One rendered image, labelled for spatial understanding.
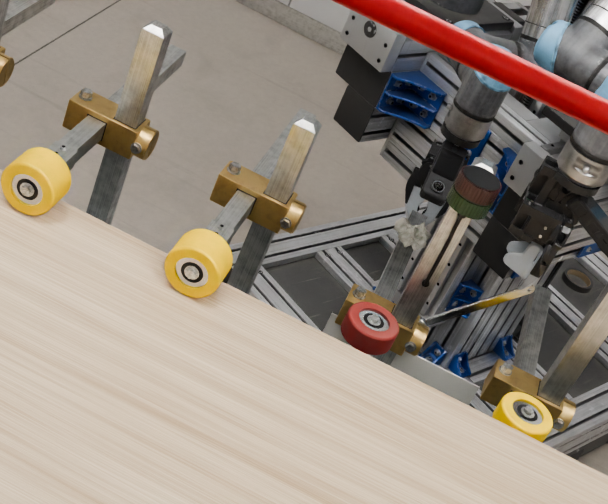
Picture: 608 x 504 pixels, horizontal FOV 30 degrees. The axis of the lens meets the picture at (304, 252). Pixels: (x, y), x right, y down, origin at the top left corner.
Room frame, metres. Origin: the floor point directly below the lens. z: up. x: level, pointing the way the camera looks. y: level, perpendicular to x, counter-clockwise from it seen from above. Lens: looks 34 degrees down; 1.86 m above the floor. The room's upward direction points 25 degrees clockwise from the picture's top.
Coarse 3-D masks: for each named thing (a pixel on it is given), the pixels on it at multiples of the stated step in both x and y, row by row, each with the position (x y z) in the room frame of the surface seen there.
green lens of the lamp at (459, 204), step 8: (456, 192) 1.33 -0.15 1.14; (448, 200) 1.33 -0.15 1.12; (456, 200) 1.32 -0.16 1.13; (464, 200) 1.32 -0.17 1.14; (456, 208) 1.32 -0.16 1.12; (464, 208) 1.32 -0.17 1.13; (472, 208) 1.32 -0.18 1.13; (480, 208) 1.32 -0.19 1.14; (488, 208) 1.33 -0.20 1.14; (472, 216) 1.32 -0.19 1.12; (480, 216) 1.32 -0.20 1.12
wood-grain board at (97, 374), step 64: (0, 192) 1.22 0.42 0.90; (0, 256) 1.10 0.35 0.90; (64, 256) 1.15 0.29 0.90; (128, 256) 1.21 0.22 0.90; (0, 320) 0.99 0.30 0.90; (64, 320) 1.04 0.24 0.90; (128, 320) 1.09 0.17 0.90; (192, 320) 1.14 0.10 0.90; (256, 320) 1.20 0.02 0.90; (0, 384) 0.90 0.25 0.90; (64, 384) 0.94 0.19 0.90; (128, 384) 0.98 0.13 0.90; (192, 384) 1.03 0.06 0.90; (256, 384) 1.08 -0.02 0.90; (320, 384) 1.13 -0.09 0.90; (384, 384) 1.19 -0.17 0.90; (0, 448) 0.81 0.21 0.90; (64, 448) 0.85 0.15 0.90; (128, 448) 0.89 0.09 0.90; (192, 448) 0.93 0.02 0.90; (256, 448) 0.98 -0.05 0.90; (320, 448) 1.02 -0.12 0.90; (384, 448) 1.07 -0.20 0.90; (448, 448) 1.12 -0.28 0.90; (512, 448) 1.18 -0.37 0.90
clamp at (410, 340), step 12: (348, 300) 1.37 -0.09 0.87; (360, 300) 1.39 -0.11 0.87; (372, 300) 1.40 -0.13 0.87; (384, 300) 1.41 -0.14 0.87; (420, 324) 1.40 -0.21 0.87; (408, 336) 1.37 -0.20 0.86; (420, 336) 1.37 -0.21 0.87; (396, 348) 1.37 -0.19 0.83; (408, 348) 1.36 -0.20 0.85; (420, 348) 1.37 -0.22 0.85
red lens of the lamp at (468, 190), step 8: (464, 176) 1.33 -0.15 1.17; (456, 184) 1.33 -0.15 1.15; (464, 184) 1.32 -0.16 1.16; (472, 184) 1.32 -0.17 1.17; (464, 192) 1.32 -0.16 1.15; (472, 192) 1.32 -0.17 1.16; (480, 192) 1.32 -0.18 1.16; (488, 192) 1.32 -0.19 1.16; (496, 192) 1.33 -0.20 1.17; (472, 200) 1.32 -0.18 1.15; (480, 200) 1.32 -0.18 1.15; (488, 200) 1.32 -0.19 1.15
